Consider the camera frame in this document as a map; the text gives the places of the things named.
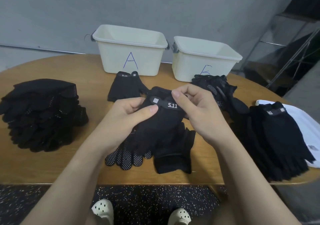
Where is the person's left hand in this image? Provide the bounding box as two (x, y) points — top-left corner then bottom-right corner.
(92, 97), (159, 156)

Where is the person's right hand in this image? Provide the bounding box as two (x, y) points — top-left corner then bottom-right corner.
(171, 84), (236, 148)

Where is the pile of black gloves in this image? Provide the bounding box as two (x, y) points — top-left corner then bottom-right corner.
(0, 78), (90, 152)
(190, 74), (251, 115)

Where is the black fingerless glove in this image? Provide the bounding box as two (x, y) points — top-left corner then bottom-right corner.
(152, 125), (197, 174)
(120, 86), (188, 155)
(107, 71), (150, 103)
(240, 101), (317, 182)

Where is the white plastic bin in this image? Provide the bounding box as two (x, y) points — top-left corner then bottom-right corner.
(171, 36), (244, 82)
(91, 24), (170, 76)

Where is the stack of black gloves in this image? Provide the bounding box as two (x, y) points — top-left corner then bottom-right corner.
(0, 78), (90, 152)

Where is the person's left forearm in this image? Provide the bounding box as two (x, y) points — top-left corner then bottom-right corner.
(22, 142), (126, 225)

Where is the person's right forearm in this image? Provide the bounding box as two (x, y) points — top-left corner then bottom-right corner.
(215, 135), (301, 225)

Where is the person's left white shoe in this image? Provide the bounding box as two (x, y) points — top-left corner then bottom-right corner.
(91, 199), (115, 225)

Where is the person's white shoe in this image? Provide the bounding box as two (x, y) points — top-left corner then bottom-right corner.
(167, 207), (192, 225)
(91, 199), (115, 225)

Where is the person's right white shoe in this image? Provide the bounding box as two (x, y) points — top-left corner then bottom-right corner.
(167, 207), (192, 225)

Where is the white flat tray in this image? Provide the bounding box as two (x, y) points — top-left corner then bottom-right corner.
(256, 99), (320, 169)

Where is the metal rack frame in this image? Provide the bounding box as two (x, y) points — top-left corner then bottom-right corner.
(245, 12), (320, 95)

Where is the grey wall pipe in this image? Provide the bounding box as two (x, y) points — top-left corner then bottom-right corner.
(0, 43), (96, 54)

